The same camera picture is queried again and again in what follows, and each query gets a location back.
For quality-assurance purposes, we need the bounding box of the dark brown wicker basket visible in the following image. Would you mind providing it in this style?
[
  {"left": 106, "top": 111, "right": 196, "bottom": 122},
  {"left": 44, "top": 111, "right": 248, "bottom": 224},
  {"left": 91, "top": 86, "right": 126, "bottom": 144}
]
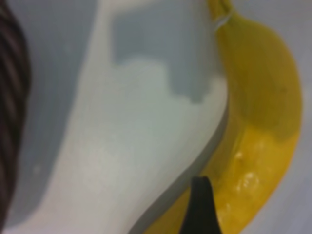
[{"left": 0, "top": 4, "right": 32, "bottom": 220}]

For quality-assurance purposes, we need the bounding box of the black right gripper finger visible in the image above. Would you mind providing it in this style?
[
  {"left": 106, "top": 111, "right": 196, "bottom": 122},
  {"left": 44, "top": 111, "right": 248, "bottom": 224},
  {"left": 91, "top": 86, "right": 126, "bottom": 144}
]
[{"left": 179, "top": 175, "right": 224, "bottom": 234}]

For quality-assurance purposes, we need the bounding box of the yellow banana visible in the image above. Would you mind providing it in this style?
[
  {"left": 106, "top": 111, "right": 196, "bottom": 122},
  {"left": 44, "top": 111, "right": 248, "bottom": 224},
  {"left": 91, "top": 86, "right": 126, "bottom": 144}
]
[{"left": 136, "top": 0, "right": 304, "bottom": 234}]

